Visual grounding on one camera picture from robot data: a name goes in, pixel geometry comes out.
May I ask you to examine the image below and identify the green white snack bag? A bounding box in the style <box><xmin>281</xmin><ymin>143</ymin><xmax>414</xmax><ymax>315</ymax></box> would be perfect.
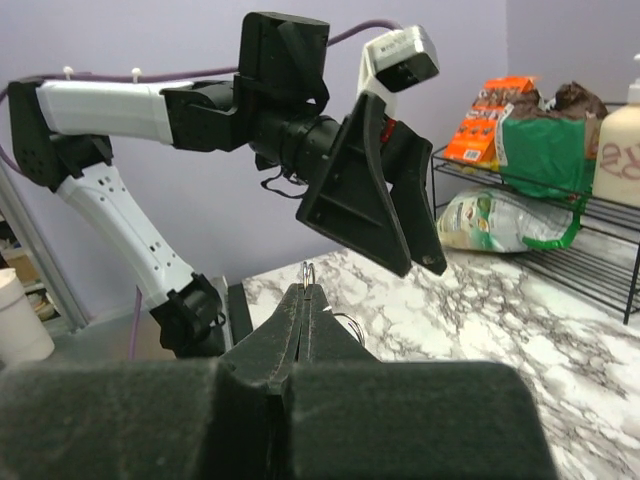
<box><xmin>436</xmin><ymin>186</ymin><xmax>580</xmax><ymax>254</ymax></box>

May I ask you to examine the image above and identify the white tumbler red lid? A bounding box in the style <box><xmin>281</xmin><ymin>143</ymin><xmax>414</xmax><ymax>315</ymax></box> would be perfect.
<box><xmin>0</xmin><ymin>268</ymin><xmax>55</xmax><ymax>366</ymax></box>

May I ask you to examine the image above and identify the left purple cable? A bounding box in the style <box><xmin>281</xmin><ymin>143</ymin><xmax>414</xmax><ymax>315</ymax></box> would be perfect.
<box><xmin>0</xmin><ymin>18</ymin><xmax>401</xmax><ymax>361</ymax></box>

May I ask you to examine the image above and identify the black wire shelf rack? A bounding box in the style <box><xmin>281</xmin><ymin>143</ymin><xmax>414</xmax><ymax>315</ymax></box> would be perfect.
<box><xmin>430</xmin><ymin>149</ymin><xmax>639</xmax><ymax>324</ymax></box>

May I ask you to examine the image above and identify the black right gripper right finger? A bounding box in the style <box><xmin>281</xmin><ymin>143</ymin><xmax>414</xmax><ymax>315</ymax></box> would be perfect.
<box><xmin>287</xmin><ymin>335</ymin><xmax>559</xmax><ymax>479</ymax></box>

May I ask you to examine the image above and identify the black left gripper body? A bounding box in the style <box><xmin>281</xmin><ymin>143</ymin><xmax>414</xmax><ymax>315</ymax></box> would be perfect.
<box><xmin>252</xmin><ymin>112</ymin><xmax>396</xmax><ymax>196</ymax></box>

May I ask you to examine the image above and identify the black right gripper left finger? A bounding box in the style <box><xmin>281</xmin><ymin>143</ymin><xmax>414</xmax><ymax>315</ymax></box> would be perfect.
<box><xmin>1</xmin><ymin>284</ymin><xmax>305</xmax><ymax>479</ymax></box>

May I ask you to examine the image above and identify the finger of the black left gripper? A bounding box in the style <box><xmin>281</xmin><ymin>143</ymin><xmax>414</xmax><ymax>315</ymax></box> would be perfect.
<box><xmin>296</xmin><ymin>93</ymin><xmax>411</xmax><ymax>276</ymax></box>
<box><xmin>380</xmin><ymin>119</ymin><xmax>447</xmax><ymax>274</ymax></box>

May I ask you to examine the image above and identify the green brown bag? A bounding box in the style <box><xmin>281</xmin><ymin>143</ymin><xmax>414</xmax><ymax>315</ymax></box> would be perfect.
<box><xmin>494</xmin><ymin>82</ymin><xmax>609</xmax><ymax>201</ymax></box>

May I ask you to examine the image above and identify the cream pump soap bottle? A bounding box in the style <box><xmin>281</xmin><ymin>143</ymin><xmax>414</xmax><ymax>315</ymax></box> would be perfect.
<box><xmin>592</xmin><ymin>78</ymin><xmax>640</xmax><ymax>208</ymax></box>

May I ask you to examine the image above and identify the red handled key organizer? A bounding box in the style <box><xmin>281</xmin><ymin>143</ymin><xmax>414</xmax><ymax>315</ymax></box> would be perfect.
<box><xmin>301</xmin><ymin>261</ymin><xmax>366</xmax><ymax>347</ymax></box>

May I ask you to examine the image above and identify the orange product box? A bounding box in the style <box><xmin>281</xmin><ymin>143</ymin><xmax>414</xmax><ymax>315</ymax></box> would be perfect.
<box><xmin>443</xmin><ymin>76</ymin><xmax>536</xmax><ymax>170</ymax></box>

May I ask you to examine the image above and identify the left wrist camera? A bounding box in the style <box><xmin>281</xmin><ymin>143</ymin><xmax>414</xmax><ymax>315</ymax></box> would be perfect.
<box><xmin>357</xmin><ymin>25</ymin><xmax>440</xmax><ymax>117</ymax></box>

